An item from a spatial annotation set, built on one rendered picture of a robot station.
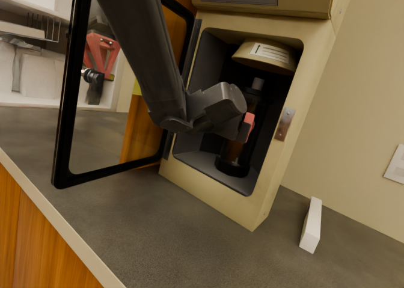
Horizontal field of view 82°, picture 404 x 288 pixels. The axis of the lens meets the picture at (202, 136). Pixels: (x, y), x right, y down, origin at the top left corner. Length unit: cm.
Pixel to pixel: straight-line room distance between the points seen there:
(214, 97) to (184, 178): 32
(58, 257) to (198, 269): 34
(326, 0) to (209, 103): 27
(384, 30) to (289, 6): 50
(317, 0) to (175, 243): 51
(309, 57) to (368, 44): 46
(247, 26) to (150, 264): 51
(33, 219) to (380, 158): 101
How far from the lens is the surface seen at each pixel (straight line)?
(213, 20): 64
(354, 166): 94
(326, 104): 94
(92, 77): 43
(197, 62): 64
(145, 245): 47
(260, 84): 64
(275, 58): 57
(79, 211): 53
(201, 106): 40
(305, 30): 54
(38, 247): 75
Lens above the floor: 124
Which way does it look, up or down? 14 degrees down
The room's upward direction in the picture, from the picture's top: 16 degrees clockwise
